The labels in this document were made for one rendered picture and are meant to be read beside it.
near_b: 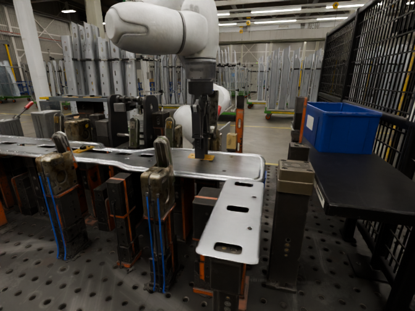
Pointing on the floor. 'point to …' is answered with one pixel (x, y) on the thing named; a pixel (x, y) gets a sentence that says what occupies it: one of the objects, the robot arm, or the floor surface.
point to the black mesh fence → (366, 263)
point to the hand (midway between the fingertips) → (201, 146)
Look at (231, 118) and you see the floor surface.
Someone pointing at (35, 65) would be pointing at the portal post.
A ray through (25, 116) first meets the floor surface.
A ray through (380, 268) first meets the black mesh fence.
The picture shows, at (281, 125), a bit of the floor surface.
